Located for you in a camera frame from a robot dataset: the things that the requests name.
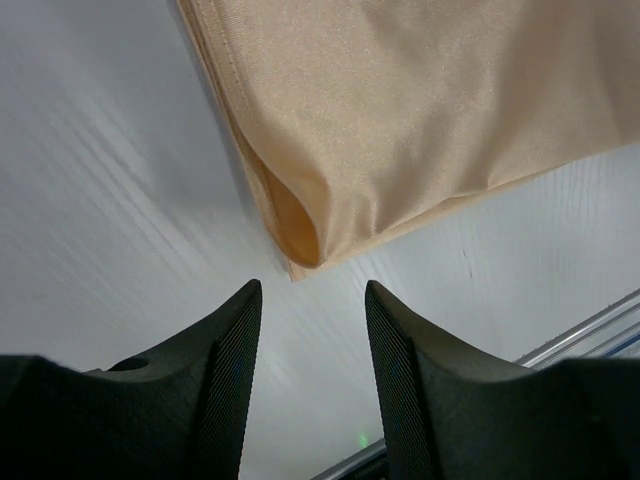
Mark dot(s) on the orange cloth napkin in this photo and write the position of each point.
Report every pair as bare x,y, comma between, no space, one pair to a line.
359,121

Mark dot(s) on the aluminium front rail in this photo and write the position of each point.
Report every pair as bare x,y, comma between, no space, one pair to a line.
611,333

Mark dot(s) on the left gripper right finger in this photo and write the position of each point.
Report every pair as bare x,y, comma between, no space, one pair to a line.
452,411

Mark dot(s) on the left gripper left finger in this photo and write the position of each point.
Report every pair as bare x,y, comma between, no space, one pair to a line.
175,411

